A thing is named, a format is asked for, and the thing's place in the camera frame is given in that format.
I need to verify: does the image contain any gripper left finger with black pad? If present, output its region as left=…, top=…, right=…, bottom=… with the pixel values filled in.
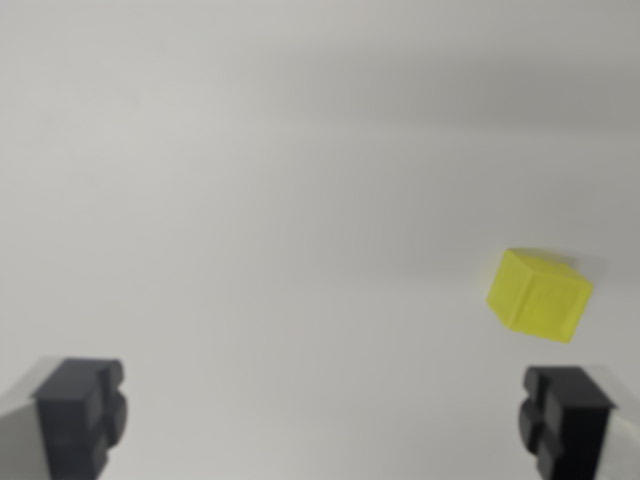
left=0, top=355, right=130, bottom=480

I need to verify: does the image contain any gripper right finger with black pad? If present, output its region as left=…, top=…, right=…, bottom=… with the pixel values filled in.
left=517, top=364, right=640, bottom=480

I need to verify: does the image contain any yellow cube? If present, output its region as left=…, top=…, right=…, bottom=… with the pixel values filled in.
left=485, top=247, right=595, bottom=346

